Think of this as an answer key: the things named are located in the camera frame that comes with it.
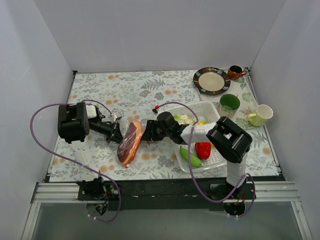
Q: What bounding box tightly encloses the fake orange red fruit slice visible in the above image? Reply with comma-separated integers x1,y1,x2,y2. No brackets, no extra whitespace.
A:
117,120,143,168

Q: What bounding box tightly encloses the fake cauliflower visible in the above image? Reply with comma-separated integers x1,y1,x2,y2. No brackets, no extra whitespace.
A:
173,115,195,125

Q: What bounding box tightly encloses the clear zip top bag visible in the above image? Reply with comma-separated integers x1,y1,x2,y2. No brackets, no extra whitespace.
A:
110,120,143,168

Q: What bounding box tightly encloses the fake yellow banana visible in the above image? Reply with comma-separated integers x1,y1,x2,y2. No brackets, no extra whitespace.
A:
198,121,207,126

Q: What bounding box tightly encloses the fake red bell pepper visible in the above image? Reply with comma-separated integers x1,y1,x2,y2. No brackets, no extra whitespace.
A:
194,142,212,160

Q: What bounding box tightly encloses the fake green leaf vegetable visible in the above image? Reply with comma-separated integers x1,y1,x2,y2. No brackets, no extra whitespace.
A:
179,146,202,168

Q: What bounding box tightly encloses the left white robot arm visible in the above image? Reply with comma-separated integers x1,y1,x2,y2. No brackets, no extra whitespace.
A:
57,102,123,200

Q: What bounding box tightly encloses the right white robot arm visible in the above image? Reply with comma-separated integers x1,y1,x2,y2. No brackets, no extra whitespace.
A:
142,111,252,203

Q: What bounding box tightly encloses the floral table mat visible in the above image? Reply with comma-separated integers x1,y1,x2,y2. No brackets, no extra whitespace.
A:
48,70,281,182

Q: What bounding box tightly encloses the striped rim ceramic plate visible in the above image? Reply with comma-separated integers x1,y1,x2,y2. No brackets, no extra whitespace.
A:
193,67,231,96

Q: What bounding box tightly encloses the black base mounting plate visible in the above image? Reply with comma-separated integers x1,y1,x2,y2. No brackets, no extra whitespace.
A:
76,178,254,211

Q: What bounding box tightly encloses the green inside floral mug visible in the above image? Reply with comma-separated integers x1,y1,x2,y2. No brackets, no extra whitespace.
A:
217,94,241,119

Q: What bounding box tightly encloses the floral serving tray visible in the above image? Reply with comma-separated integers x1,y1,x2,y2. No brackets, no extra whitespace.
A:
199,67,259,130

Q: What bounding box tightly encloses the small brown orange cup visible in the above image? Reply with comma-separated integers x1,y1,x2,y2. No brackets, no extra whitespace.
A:
227,65,248,80

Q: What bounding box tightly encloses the pale yellow green mug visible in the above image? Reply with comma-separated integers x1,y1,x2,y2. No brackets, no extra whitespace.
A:
247,104,274,127

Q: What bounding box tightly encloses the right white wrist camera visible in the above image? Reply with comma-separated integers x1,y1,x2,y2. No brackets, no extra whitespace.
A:
152,105,166,121

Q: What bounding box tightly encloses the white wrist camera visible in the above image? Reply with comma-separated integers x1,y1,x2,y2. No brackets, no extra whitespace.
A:
110,112,123,123
152,105,166,121

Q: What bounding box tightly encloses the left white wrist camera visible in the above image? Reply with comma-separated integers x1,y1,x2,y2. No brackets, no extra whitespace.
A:
110,112,123,123

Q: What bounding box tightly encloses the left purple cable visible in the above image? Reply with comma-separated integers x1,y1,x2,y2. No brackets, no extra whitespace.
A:
29,99,123,223

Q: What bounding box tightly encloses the purple cable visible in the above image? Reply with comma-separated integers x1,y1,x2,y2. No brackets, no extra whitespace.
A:
29,99,123,223
152,101,256,218

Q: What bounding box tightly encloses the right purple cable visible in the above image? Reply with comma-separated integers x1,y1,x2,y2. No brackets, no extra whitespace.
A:
152,101,256,218

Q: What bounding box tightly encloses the aluminium frame rail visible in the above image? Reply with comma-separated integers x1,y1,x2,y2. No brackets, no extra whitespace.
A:
31,181,301,204

